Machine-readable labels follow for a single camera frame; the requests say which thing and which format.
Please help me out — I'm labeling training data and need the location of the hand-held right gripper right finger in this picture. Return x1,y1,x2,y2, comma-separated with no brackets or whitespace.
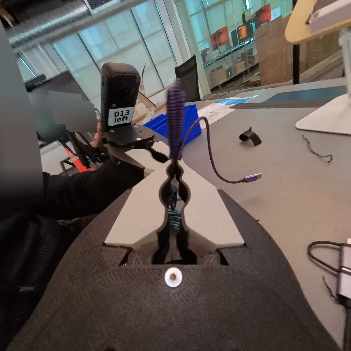
174,160,245,259

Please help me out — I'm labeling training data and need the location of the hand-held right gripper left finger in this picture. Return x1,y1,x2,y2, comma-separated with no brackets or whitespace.
104,160,176,265

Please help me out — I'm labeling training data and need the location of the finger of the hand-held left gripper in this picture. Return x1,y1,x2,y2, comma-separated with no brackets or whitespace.
149,138,172,159
127,148,168,177

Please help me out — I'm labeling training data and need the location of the purple braided usb-c cable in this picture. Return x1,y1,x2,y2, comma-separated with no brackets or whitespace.
166,78,262,212

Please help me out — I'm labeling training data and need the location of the grey usb adapter hub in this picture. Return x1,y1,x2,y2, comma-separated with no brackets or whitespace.
307,239,351,305

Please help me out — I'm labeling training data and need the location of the person's left forearm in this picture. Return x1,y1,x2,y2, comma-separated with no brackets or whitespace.
42,154,146,220

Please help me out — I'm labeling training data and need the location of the blue plastic bin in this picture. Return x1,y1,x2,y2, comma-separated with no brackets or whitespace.
143,104,198,145

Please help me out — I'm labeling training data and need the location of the orange striped traffic cone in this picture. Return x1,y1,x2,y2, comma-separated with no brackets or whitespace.
64,147,96,174

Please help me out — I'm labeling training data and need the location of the white and blue paper sheet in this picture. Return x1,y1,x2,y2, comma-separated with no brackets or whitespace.
197,95,258,121

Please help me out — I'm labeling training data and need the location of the black office chair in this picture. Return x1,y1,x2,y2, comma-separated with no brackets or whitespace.
175,54,202,102

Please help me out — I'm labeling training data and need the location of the storage shelf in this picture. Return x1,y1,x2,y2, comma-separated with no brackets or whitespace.
203,45,259,88

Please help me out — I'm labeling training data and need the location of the person's dark clothing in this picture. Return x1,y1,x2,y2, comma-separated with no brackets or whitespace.
0,208,91,351

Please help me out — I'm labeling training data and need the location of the cardboard box stack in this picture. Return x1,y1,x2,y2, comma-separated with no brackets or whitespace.
255,15,343,86

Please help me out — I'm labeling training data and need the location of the white flat board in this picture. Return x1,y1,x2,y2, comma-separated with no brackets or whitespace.
296,27,351,135

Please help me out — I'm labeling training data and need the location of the tan wooden board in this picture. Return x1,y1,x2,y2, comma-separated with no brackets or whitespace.
285,0,351,44

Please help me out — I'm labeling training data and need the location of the white device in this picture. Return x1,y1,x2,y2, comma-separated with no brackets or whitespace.
308,0,351,33

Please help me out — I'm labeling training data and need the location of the teal braided usb cable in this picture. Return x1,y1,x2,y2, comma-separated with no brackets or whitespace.
167,211,182,231

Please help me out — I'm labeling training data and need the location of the black velcro strap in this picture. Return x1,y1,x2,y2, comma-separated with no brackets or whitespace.
239,127,262,146

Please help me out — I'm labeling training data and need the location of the silver ventilation duct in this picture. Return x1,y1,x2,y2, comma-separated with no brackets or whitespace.
7,0,92,51

